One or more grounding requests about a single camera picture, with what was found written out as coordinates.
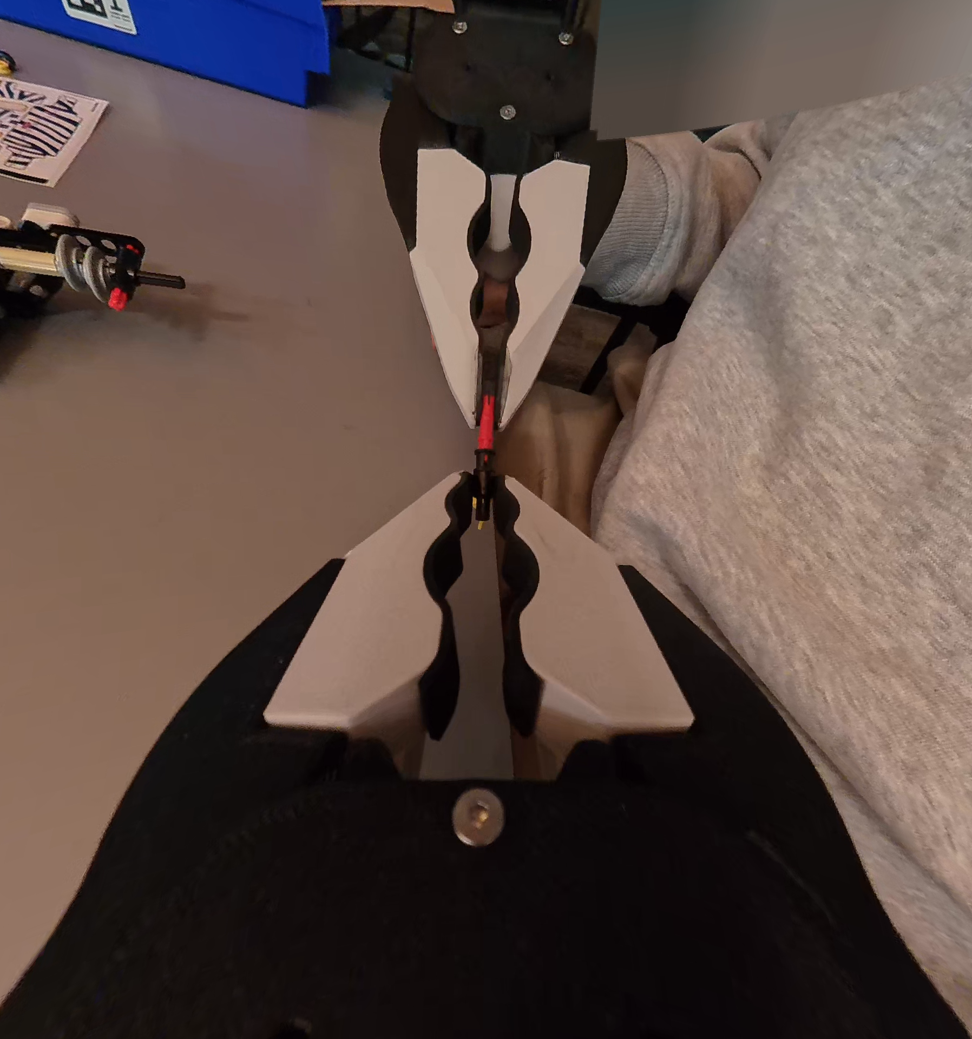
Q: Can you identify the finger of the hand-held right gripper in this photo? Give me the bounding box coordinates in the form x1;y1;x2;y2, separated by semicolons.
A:
408;148;491;431
492;160;592;431

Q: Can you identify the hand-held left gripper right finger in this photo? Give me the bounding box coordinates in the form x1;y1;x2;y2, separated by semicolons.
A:
494;475;695;782

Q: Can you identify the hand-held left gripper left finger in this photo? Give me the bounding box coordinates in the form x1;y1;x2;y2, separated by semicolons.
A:
262;471;465;782

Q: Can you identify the black lego pin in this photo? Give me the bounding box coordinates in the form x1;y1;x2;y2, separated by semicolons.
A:
470;449;497;534

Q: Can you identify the person's right forearm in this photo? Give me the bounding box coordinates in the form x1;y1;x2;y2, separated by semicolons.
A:
587;134;779;306

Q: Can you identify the lego vehicle model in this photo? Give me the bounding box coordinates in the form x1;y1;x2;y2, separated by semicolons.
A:
0;203;187;384

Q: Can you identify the blue plastic bin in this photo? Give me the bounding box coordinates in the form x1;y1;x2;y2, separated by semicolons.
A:
0;0;333;110

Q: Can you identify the striped sticker sheet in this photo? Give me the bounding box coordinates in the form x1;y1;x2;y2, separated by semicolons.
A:
0;69;110;187

